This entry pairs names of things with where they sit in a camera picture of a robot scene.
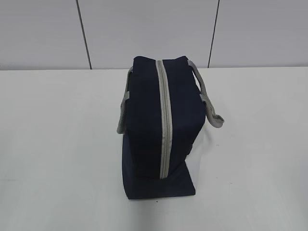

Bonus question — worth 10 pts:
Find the navy and white lunch bag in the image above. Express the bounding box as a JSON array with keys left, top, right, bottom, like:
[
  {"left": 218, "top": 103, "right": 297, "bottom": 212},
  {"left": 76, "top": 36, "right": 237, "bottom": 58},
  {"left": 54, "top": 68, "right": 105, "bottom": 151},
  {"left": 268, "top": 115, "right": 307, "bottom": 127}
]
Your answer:
[{"left": 117, "top": 56, "right": 224, "bottom": 200}]

